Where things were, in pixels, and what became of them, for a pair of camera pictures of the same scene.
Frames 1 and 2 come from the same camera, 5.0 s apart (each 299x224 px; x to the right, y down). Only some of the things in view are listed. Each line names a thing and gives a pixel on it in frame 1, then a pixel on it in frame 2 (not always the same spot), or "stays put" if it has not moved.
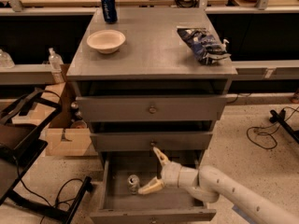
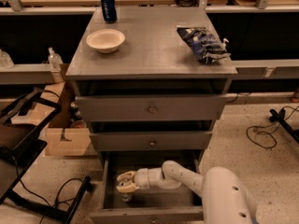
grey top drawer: [104, 108] stays put
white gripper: [170, 175] -> [142, 178]
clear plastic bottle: [55, 60] stays put
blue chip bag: [205, 47] stays put
